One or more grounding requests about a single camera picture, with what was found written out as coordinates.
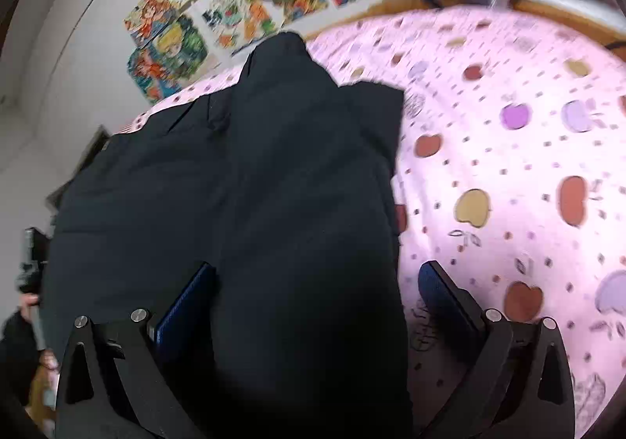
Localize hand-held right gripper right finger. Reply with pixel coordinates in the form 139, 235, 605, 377
417, 260, 575, 439

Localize dark wooden cabinet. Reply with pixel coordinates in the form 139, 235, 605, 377
46, 126, 111, 215

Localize black padded jacket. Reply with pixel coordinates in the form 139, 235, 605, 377
41, 31, 414, 439

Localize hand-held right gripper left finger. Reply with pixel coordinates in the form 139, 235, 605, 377
55, 262, 218, 439

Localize apple print bed sheet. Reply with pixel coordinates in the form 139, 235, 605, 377
112, 6, 626, 439

